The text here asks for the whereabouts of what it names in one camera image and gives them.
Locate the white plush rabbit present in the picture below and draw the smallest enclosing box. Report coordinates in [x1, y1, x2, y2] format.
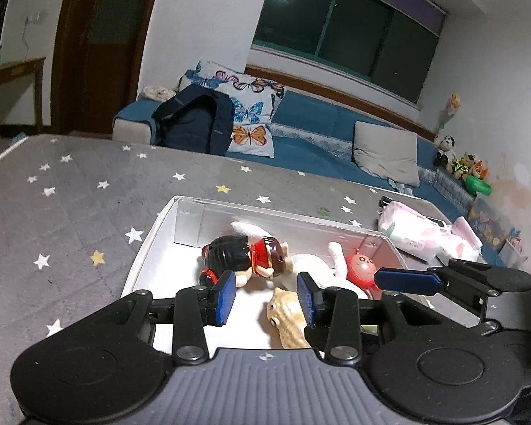
[229, 221, 371, 300]

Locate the beige peanut toy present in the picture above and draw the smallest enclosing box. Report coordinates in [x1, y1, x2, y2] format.
[265, 287, 310, 349]

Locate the red round toy figure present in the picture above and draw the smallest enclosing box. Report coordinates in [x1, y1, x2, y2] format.
[345, 249, 380, 292]

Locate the black haired doll figure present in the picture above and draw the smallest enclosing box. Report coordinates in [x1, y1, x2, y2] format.
[198, 234, 289, 288]

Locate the green frog toy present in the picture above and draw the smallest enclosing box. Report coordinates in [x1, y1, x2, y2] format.
[360, 324, 379, 336]

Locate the white cardboard box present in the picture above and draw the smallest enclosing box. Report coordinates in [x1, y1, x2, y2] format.
[122, 196, 420, 352]

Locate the pink white tissue pack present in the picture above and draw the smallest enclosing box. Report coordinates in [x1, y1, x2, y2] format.
[378, 200, 442, 264]

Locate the colourful storage box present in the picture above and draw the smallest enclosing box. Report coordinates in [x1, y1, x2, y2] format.
[467, 194, 527, 268]

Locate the yellow green plush toy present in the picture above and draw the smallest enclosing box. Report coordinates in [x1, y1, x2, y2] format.
[452, 154, 476, 180]

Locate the orange fox plush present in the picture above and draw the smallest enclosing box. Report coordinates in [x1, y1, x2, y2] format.
[471, 159, 488, 180]

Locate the grey cushion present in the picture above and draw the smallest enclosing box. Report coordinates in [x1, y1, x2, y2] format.
[352, 121, 420, 187]

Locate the panda plush toy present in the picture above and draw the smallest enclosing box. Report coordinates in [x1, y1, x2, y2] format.
[434, 135, 457, 173]

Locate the grey star patterned mat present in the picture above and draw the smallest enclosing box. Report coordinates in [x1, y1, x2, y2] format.
[0, 134, 391, 424]

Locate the dark blue backpack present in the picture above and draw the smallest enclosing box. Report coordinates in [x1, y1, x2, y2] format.
[152, 85, 234, 157]

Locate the butterfly print pillow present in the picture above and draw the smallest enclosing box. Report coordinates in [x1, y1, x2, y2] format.
[178, 61, 286, 158]

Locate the dark green window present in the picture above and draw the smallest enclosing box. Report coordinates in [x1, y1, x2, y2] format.
[254, 0, 445, 103]

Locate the dark wooden door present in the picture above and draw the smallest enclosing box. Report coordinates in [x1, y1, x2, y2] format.
[51, 0, 155, 134]

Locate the wall hanging doll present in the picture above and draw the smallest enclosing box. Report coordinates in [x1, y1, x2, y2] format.
[437, 93, 461, 131]

